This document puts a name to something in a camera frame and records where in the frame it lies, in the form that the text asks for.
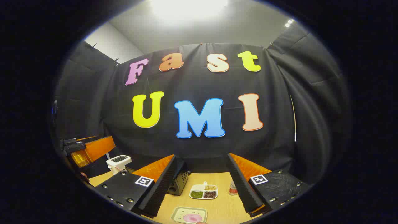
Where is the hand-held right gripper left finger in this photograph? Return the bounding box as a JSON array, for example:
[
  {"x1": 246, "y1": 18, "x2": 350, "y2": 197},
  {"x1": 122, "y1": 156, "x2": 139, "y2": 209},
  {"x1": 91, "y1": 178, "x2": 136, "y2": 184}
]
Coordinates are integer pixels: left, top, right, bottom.
[{"x1": 93, "y1": 155, "x2": 177, "y2": 218}]

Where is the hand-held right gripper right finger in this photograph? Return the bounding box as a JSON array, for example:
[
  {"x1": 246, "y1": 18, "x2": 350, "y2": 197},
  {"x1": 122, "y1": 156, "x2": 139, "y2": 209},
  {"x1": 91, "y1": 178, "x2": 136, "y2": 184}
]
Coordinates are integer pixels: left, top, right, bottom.
[{"x1": 226, "y1": 153, "x2": 310, "y2": 217}]

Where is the black electric oven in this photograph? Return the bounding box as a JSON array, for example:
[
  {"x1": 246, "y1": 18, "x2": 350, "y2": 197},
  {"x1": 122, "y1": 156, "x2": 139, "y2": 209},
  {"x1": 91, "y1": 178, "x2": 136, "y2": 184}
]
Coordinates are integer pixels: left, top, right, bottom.
[{"x1": 168, "y1": 159, "x2": 189, "y2": 196}]

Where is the white square plate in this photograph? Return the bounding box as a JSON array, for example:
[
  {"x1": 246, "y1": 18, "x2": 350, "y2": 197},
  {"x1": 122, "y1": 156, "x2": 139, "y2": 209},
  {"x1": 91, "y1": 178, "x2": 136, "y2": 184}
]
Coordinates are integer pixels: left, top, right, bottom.
[{"x1": 171, "y1": 207, "x2": 208, "y2": 224}]

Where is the pink round food slice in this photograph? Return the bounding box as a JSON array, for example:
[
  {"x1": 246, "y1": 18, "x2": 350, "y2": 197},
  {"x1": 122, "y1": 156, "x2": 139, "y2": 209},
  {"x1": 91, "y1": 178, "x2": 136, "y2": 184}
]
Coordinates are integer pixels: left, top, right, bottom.
[{"x1": 183, "y1": 213, "x2": 203, "y2": 223}]

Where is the white toaster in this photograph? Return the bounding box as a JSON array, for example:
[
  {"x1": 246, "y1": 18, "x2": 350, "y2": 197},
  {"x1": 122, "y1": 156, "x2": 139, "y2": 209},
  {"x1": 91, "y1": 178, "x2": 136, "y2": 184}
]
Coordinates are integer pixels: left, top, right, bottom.
[{"x1": 106, "y1": 155, "x2": 132, "y2": 175}]

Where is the white divided tray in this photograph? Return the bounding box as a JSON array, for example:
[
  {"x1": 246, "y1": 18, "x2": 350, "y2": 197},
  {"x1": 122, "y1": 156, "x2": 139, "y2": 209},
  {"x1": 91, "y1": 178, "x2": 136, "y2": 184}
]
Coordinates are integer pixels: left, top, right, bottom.
[{"x1": 189, "y1": 182, "x2": 218, "y2": 200}]

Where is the ceiling light panel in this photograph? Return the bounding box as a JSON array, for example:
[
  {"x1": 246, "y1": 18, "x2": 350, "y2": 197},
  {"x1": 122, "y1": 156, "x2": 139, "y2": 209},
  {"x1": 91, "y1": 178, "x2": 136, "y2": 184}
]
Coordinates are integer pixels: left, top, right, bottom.
[{"x1": 151, "y1": 0, "x2": 229, "y2": 19}]

